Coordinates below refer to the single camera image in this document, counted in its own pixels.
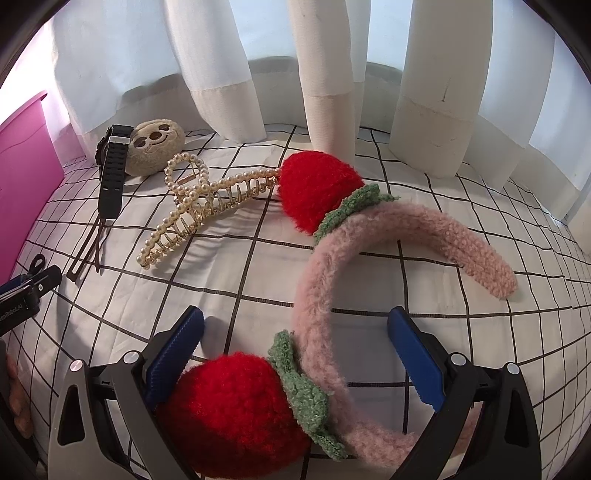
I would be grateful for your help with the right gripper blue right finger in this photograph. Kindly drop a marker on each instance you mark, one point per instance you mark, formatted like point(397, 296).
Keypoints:
point(423, 356)

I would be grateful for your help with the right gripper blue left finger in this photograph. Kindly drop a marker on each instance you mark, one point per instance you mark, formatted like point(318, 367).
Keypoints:
point(167, 354)

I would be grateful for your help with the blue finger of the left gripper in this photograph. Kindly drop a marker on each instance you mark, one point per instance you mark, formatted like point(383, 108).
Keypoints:
point(44, 281)
point(16, 286)

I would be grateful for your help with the dark snap hair clip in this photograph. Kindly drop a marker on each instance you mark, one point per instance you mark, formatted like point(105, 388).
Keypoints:
point(89, 253)

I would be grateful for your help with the pink strawberry plush headband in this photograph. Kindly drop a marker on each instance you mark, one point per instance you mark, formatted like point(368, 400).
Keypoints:
point(242, 416)

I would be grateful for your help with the pearl hair claw clip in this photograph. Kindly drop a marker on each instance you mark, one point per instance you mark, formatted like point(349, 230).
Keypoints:
point(197, 199)

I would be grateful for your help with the beige sloth plush toy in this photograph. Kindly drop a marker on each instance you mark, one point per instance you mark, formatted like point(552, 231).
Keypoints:
point(152, 144)

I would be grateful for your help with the person left hand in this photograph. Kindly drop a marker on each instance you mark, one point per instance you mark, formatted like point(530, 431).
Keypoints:
point(18, 401)

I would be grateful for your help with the pink plastic storage bin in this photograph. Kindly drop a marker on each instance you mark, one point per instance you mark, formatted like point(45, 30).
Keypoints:
point(30, 172)

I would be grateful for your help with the white checked bed sheet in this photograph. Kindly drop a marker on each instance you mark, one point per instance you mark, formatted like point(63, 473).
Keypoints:
point(242, 270)

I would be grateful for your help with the white curtain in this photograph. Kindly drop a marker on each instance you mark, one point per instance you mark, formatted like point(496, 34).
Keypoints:
point(501, 85)

